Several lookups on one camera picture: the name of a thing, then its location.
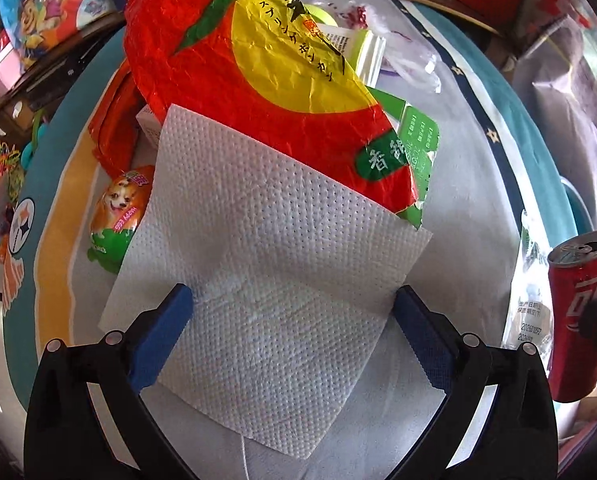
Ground clear printed packet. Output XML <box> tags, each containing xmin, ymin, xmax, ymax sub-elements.
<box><xmin>501</xmin><ymin>210</ymin><xmax>554</xmax><ymax>361</ymax></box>

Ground red yellow snack bag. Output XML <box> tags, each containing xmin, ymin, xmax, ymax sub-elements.
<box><xmin>123</xmin><ymin>0</ymin><xmax>424</xmax><ymax>231</ymax></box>

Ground yellow-green plastic lid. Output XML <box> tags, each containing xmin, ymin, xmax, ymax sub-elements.
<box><xmin>313</xmin><ymin>4</ymin><xmax>338</xmax><ymax>29</ymax></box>

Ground red soda can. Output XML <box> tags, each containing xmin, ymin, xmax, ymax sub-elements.
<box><xmin>547</xmin><ymin>230</ymin><xmax>597</xmax><ymax>403</ymax></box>

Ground orange foil wrapper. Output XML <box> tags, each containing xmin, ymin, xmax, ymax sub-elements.
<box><xmin>87</xmin><ymin>60</ymin><xmax>146</xmax><ymax>178</ymax></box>

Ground white paper towel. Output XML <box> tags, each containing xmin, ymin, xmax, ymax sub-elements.
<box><xmin>100</xmin><ymin>104</ymin><xmax>434</xmax><ymax>460</ymax></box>

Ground small white box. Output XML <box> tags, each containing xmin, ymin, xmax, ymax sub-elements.
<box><xmin>136</xmin><ymin>105</ymin><xmax>166</xmax><ymax>150</ymax></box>

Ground clear plastic bag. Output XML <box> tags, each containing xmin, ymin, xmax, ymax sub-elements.
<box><xmin>329</xmin><ymin>0</ymin><xmax>442</xmax><ymax>95</ymax></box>

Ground green carton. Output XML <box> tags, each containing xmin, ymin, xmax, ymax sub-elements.
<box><xmin>369</xmin><ymin>87</ymin><xmax>440</xmax><ymax>211</ymax></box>

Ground teal plastic toy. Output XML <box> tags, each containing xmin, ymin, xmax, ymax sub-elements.
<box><xmin>21</xmin><ymin>110</ymin><xmax>50</xmax><ymax>170</ymax></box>

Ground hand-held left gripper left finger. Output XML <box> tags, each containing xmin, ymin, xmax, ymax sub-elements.
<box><xmin>24</xmin><ymin>283</ymin><xmax>194</xmax><ymax>480</ymax></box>

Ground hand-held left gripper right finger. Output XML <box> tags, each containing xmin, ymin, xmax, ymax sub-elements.
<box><xmin>393</xmin><ymin>285</ymin><xmax>559</xmax><ymax>480</ymax></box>

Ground dog print toy egg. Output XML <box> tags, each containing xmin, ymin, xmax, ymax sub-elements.
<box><xmin>87</xmin><ymin>166</ymin><xmax>155</xmax><ymax>275</ymax></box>

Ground pink box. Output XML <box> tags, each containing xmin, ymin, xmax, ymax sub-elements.
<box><xmin>0</xmin><ymin>42</ymin><xmax>26</xmax><ymax>95</ymax></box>

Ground cartoon dog package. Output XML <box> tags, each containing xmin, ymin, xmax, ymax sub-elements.
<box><xmin>0</xmin><ymin>0</ymin><xmax>116</xmax><ymax>73</ymax></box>

